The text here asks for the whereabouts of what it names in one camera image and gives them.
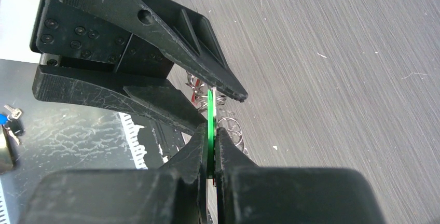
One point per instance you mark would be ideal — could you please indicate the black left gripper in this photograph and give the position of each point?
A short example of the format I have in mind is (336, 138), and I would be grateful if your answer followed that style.
(137, 37)

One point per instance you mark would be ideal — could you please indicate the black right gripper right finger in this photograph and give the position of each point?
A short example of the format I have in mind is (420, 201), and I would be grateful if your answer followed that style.
(248, 193)

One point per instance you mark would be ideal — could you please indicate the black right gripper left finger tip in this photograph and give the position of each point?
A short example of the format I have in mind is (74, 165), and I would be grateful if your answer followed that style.
(176, 192)

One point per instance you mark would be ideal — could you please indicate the green key tag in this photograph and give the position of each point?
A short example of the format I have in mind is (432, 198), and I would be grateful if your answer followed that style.
(211, 131)

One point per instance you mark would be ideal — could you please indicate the blue tagged key bunch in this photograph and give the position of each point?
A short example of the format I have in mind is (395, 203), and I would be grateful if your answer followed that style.
(12, 124)

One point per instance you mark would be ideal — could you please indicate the red key tag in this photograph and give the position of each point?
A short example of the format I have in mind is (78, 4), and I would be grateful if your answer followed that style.
(196, 85)

